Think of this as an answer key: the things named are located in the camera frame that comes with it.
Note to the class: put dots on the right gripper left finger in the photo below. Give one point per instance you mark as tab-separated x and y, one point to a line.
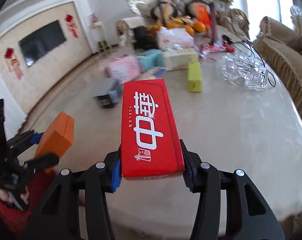
57	213

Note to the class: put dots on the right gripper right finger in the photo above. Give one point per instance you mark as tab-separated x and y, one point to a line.
230	205

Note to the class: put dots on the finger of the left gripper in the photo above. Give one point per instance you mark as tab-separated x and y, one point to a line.
25	172
24	141

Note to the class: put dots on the orange box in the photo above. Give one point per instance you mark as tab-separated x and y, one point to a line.
58	137

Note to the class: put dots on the red cigarette carton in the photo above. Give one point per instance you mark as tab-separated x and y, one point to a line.
150	146

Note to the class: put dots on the teal bear box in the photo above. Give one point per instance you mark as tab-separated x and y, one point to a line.
150	59

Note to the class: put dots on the left hand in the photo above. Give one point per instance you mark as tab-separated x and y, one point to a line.
6	197

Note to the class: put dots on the grey box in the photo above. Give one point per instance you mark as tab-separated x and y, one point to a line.
107	92

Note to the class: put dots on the pink box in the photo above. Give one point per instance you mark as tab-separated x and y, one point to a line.
123	69

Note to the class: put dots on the white side stand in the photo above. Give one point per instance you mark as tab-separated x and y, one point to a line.
103	46

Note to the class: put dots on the glass crystal tray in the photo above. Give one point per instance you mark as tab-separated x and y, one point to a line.
248	72

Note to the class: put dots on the yellow green box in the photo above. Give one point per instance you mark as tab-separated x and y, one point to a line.
194	77

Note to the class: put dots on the blue white snack bag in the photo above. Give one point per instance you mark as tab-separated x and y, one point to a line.
154	73

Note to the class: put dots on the black box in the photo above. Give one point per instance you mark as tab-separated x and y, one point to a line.
142	40

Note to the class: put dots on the beige sofa right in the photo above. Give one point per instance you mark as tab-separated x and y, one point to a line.
281	48

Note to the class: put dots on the red white snack bag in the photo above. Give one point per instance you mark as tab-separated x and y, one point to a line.
206	50

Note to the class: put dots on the cream box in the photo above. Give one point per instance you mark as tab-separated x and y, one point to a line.
179	59

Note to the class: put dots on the pink tissue pack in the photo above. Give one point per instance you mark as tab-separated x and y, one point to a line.
173	39

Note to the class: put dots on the oranges fruit bowl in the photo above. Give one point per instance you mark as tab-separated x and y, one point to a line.
191	25

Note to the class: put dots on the orange red card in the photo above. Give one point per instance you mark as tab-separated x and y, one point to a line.
202	13

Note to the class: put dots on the purple glass vase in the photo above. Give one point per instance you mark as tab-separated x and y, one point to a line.
214	36

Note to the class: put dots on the ornate white armchair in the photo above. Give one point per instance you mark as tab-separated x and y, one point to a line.
235	20

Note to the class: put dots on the red wall ornament left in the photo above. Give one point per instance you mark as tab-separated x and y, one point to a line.
13	63

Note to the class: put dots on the red wall ornament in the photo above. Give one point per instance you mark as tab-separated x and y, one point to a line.
71	25
13	63

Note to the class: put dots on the wall mounted television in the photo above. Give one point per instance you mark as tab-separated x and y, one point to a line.
39	43

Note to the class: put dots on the red wall ornament right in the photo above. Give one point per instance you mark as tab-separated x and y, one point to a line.
71	25

